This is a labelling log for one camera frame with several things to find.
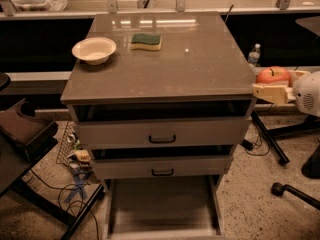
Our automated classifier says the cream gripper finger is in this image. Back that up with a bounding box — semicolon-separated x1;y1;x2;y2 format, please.
289;70;309;84
252;81;296;105

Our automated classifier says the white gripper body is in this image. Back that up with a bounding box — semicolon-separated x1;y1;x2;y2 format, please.
293;71;320;117

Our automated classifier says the red apple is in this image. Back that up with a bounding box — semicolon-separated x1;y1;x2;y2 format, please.
256;66;291;84

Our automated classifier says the top grey drawer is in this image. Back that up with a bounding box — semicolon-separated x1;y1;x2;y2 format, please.
74;117;251;149

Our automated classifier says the grey drawer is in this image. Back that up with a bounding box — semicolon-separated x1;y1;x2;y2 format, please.
91;156;233;179
74;117;251;149

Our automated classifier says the grey drawer cabinet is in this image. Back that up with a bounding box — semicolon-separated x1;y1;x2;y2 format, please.
60;11;266;240

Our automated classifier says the open bottom drawer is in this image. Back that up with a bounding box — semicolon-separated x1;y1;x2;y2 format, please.
103;176;225;240

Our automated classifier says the middle grey drawer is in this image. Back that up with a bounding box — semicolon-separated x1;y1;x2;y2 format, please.
91;156;233;179

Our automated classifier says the clear plastic water bottle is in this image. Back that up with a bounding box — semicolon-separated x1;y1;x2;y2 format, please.
248;44;261;67

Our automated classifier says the black floor stand leg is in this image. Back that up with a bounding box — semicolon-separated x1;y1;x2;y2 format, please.
251;111;290;166

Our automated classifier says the black chair caster leg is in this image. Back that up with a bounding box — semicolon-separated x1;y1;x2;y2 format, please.
271;182;320;210

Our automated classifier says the green yellow sponge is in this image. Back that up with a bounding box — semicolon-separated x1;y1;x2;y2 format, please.
130;33;162;51

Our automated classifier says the white bowl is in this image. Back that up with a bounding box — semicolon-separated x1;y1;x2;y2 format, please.
72;37;116;65

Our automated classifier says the blue tape ribbon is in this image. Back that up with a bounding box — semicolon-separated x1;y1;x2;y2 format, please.
64;173;90;203

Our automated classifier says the dark brown chair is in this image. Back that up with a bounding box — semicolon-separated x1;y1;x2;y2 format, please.
0;99;103;240

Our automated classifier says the wire mesh basket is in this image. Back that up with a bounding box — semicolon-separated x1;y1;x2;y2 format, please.
56;122;77;166

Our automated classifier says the black cable on floor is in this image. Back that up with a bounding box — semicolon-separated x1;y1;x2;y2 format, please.
30;169;100;240

